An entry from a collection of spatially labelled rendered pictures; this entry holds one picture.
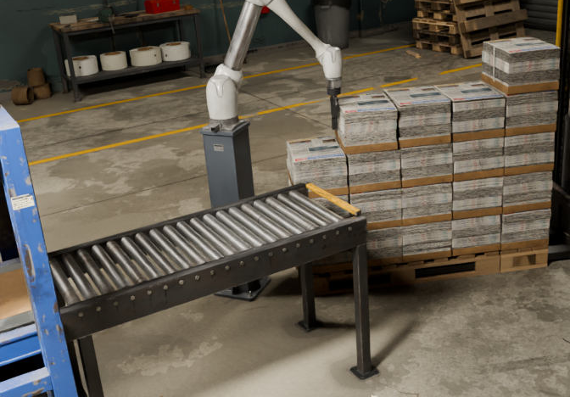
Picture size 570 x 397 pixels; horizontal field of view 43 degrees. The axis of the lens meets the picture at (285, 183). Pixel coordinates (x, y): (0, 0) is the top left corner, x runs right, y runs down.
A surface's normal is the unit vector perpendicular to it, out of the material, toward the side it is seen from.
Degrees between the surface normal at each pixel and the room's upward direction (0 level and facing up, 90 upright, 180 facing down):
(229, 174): 90
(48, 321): 90
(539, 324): 0
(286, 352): 0
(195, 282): 90
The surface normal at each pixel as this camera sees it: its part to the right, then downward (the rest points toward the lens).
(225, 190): -0.40, 0.36
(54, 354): 0.48, 0.28
